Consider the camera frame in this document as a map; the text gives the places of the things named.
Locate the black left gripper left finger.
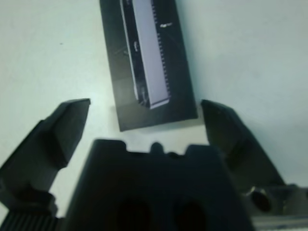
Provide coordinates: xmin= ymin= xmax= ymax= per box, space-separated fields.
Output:
xmin=0 ymin=98 xmax=91 ymax=212

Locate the black box lid with picture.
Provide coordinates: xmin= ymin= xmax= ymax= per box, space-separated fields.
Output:
xmin=99 ymin=0 xmax=199 ymax=132

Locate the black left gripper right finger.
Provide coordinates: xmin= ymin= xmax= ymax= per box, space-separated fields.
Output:
xmin=200 ymin=99 xmax=286 ymax=193

